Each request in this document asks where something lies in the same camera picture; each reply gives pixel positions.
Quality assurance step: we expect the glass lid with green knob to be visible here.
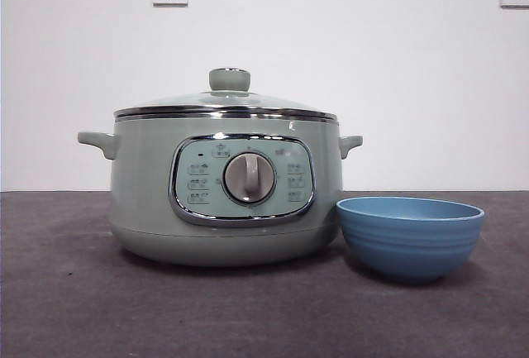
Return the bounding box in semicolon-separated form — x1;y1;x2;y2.
113;67;338;123

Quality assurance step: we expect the blue ribbed bowl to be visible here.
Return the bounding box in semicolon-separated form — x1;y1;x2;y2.
335;195;486;285

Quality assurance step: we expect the pale green electric steamer pot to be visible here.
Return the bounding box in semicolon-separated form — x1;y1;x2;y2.
76;116;364;269

